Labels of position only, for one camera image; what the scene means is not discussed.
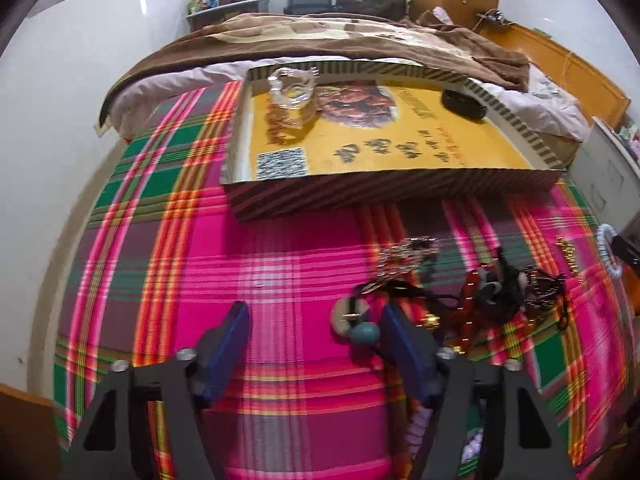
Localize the light blue spiral hair tie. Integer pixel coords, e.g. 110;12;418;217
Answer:
595;222;625;281

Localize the red bead gold charm bracelet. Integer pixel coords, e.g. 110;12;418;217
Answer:
418;268;501;356

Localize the gold chain bracelet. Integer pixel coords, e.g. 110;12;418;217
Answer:
555;235;582;276

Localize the purple spiral hair tie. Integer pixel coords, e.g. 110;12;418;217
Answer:
404;404;434;461

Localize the black cord jade pendant necklace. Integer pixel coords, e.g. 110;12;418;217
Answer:
328;278;452;346

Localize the dark beaded bracelet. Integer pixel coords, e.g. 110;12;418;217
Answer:
522;264;572;331

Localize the black hair tie with bead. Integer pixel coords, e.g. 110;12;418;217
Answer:
476;245;528;326

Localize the silver chain bracelet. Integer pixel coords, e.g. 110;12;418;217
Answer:
360;235;443;294

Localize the grey drawer cabinet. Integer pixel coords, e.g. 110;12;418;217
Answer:
568;116;640;238

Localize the plaid pink green cloth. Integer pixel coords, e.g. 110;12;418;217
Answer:
53;82;639;479

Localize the wooden headboard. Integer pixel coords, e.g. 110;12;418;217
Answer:
480;22;630;129

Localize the black fitness band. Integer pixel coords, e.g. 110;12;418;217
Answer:
440;89;487;122

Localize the yellow striped cardboard tray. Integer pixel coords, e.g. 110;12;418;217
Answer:
220;60;563;220

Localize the brown fleece blanket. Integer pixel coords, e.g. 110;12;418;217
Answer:
98;11;529;125

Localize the dark bag on bed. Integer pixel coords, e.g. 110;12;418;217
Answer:
334;0;408;22

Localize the wooden desk with clutter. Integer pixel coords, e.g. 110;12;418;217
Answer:
186;0;269;32

